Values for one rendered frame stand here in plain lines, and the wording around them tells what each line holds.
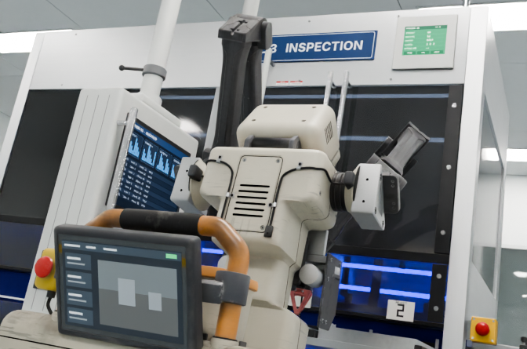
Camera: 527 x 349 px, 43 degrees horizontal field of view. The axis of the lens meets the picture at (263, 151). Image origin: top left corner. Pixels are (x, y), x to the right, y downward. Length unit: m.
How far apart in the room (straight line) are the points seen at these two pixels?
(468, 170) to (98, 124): 1.20
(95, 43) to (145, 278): 2.24
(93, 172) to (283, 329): 0.96
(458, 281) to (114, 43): 1.79
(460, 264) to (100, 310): 1.37
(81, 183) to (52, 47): 1.28
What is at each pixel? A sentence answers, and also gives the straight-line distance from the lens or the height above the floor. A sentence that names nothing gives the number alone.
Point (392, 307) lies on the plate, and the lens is 2.22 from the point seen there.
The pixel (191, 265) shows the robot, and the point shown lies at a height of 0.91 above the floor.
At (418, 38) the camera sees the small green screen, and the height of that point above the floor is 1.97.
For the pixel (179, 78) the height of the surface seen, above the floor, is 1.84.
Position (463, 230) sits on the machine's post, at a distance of 2.23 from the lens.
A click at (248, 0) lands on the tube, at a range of 3.19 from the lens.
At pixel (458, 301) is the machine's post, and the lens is 2.19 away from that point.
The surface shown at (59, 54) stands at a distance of 3.27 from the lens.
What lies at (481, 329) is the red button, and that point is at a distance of 2.13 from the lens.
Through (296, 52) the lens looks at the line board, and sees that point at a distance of 2.62.
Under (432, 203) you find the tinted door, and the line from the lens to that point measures 2.27.
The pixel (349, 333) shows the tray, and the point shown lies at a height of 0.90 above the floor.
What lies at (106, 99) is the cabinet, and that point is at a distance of 2.22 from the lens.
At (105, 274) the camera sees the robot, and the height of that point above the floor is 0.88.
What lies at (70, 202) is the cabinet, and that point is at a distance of 2.16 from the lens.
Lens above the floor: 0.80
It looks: 17 degrees up
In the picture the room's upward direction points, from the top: 10 degrees clockwise
